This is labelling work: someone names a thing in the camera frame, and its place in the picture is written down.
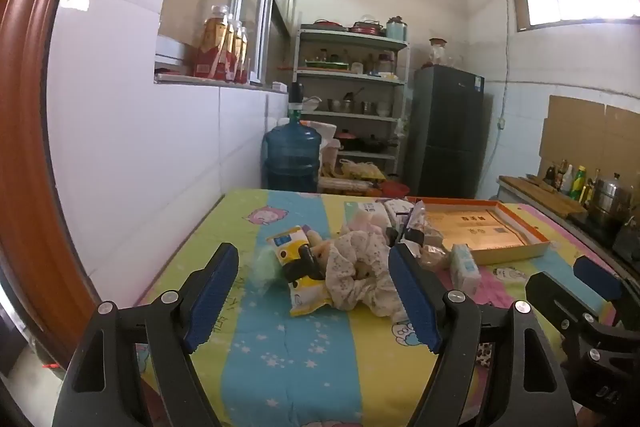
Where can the blue water jug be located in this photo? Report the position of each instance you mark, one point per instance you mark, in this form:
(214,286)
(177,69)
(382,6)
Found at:
(291,154)

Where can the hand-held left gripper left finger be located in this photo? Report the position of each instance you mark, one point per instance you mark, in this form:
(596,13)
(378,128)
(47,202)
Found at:
(215,299)

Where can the cardboard wall sheets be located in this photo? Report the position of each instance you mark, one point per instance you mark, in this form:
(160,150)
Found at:
(590,137)

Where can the white counter cabinet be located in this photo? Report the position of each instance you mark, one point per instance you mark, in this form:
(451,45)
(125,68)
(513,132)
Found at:
(507,195)

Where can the steel pot with ladle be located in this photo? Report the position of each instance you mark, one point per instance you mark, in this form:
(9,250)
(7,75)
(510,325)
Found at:
(345,104)

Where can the small steel pot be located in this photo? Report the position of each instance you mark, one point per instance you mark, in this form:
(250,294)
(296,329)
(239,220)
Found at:
(368,107)

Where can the dark soy sauce bottle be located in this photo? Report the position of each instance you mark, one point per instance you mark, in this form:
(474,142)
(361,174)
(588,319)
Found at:
(550,175)

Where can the plastic bread bun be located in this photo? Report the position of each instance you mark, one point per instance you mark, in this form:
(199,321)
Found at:
(434,254)

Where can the black wok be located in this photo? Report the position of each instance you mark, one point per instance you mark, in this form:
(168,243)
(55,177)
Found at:
(375,143)

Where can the brown wooden door frame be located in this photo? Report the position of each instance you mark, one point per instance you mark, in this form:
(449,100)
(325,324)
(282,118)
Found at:
(25,132)

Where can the white metal shelving rack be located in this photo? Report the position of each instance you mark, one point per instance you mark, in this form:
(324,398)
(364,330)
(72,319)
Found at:
(350,79)

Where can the pale green soft pouf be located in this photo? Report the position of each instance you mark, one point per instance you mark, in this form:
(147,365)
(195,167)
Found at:
(265,272)

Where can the white flour sack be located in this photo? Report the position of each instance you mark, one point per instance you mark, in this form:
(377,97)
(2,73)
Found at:
(322,132)

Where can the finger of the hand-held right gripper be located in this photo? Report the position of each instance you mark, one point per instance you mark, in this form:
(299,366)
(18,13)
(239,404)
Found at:
(550,292)
(597,279)

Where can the orange drink bottle red label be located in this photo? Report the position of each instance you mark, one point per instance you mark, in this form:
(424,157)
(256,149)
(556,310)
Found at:
(231,42)
(211,49)
(239,47)

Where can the orange rimmed cardboard box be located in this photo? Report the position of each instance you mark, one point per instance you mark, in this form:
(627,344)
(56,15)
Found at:
(480,227)

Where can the leopard print scrunchie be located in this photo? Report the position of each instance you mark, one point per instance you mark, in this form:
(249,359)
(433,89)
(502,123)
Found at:
(484,353)

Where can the dark grey refrigerator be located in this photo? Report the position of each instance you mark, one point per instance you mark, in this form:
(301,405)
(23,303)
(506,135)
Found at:
(445,132)

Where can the yellow label dark bottle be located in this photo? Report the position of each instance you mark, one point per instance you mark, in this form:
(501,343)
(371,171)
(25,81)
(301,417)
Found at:
(592,188)

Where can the black water pump dispenser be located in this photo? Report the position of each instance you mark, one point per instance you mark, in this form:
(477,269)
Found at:
(296,96)

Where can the beige floral cloth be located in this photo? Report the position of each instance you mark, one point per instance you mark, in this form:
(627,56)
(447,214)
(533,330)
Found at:
(360,257)

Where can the pink plush bunny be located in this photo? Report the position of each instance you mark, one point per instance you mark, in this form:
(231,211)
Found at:
(362,221)

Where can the red pot glass lid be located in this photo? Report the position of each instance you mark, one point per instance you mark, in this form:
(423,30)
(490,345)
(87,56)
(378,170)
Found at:
(367,26)

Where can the small white sack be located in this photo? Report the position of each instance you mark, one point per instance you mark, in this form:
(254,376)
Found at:
(332,154)

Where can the egg tray in plastic bag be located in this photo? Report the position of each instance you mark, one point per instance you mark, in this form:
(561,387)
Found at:
(357,169)

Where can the yellow cartoon print packet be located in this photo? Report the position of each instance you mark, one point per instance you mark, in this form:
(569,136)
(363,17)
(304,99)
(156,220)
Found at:
(305,297)

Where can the red label sauce bottle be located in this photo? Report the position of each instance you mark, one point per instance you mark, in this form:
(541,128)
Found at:
(564,174)

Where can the green white tissue pack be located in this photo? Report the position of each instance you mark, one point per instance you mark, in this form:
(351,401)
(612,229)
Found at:
(367,208)

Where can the red enamel plate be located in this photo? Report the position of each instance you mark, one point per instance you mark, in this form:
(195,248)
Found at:
(327,24)

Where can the beige plush bear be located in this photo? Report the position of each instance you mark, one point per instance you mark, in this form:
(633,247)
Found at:
(320,253)

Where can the green plastic bottle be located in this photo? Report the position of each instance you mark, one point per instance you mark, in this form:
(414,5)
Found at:
(579,182)

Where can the glass jar red lid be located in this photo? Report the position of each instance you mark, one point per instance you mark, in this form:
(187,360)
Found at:
(438,52)

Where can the red lidded cooking pot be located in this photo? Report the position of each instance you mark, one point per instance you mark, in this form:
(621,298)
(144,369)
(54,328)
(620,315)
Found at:
(345,139)

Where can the packaged dry noodles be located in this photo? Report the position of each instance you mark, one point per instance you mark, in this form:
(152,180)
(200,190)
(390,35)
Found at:
(345,184)

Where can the steel stock pot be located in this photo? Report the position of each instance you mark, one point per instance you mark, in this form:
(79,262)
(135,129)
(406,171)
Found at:
(612,204)

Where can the black induction cooker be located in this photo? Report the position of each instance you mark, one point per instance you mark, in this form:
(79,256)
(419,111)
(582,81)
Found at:
(597,228)

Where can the white blue tissue pack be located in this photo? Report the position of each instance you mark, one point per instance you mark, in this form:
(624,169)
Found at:
(465,266)

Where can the purple white plastic packet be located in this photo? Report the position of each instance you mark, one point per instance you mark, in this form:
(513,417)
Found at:
(415,222)

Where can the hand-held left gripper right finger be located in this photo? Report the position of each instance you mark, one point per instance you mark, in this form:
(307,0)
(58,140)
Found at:
(412,302)

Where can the red lidded shelf jar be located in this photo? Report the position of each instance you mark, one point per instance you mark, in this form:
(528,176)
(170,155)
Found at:
(386,63)

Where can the green tray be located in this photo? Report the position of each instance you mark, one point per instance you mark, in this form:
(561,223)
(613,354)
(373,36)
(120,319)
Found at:
(327,65)

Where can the teal canister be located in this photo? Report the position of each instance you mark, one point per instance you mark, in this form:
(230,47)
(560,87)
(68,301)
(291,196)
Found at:
(396,28)

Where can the red plastic basin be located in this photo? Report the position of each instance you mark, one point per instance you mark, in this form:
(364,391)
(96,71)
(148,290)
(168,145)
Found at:
(395,189)

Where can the wooden cutting board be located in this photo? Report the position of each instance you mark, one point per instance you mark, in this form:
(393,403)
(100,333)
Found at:
(542,194)

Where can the white bowl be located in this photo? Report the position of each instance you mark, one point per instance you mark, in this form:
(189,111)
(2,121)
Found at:
(312,102)

